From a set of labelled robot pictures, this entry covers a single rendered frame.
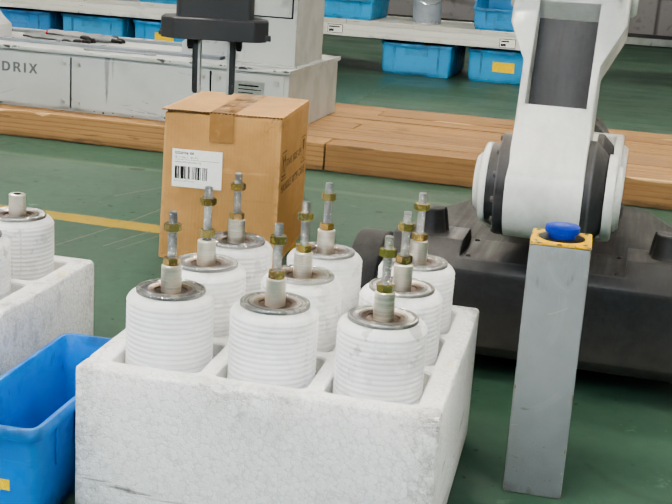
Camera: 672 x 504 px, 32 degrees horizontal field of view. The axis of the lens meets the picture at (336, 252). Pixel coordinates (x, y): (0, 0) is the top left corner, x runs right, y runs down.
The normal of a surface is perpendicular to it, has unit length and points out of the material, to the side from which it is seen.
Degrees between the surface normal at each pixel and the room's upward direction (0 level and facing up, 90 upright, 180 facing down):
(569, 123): 68
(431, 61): 93
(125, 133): 90
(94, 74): 90
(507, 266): 46
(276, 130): 90
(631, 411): 0
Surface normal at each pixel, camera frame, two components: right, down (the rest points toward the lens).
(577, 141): -0.18, -0.36
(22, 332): 0.97, 0.12
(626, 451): 0.07, -0.96
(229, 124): -0.15, 0.25
